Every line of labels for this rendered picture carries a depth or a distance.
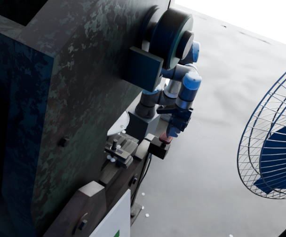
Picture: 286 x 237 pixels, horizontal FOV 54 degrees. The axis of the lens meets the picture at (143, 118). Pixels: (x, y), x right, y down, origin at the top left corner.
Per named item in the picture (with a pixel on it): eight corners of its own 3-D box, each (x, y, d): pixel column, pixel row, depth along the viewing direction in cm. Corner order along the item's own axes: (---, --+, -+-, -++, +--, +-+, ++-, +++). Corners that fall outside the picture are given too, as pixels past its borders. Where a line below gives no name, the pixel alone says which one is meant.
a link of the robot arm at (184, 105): (175, 97, 122) (181, 89, 129) (172, 105, 125) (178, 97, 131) (191, 104, 121) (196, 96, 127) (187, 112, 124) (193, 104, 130)
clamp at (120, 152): (101, 145, 135) (104, 129, 128) (132, 161, 131) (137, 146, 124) (94, 152, 130) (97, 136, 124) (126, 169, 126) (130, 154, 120)
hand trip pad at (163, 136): (160, 141, 149) (163, 130, 144) (170, 146, 147) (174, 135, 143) (154, 148, 143) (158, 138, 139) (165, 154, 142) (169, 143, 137)
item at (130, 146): (65, 115, 154) (65, 106, 151) (136, 152, 144) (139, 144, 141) (23, 146, 132) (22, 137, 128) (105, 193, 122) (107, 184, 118)
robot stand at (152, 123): (131, 143, 242) (141, 101, 214) (147, 154, 236) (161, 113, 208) (118, 154, 229) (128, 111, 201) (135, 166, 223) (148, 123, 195)
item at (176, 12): (150, 56, 107) (165, -4, 93) (178, 68, 104) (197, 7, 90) (121, 79, 90) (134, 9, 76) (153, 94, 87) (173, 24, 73)
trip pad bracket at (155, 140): (146, 159, 159) (154, 134, 147) (162, 167, 157) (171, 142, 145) (142, 165, 155) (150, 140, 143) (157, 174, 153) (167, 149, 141)
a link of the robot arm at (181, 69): (177, 59, 131) (176, 69, 122) (200, 64, 131) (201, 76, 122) (172, 73, 136) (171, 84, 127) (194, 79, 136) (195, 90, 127)
